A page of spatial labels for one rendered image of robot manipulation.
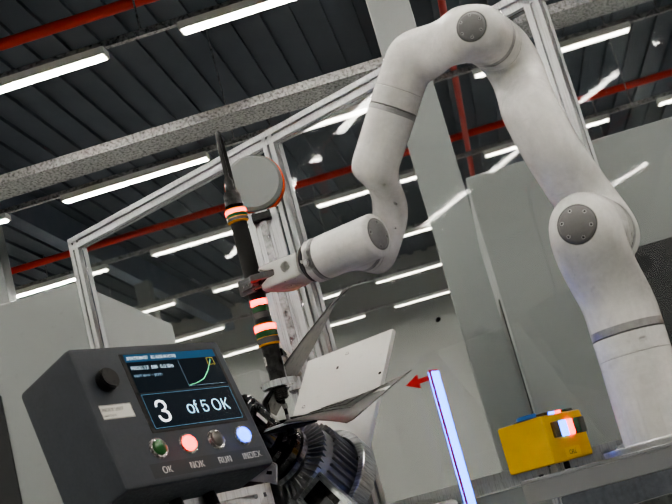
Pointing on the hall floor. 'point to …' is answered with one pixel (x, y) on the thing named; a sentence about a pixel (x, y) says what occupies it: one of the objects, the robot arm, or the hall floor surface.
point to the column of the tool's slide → (276, 292)
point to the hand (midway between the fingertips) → (254, 286)
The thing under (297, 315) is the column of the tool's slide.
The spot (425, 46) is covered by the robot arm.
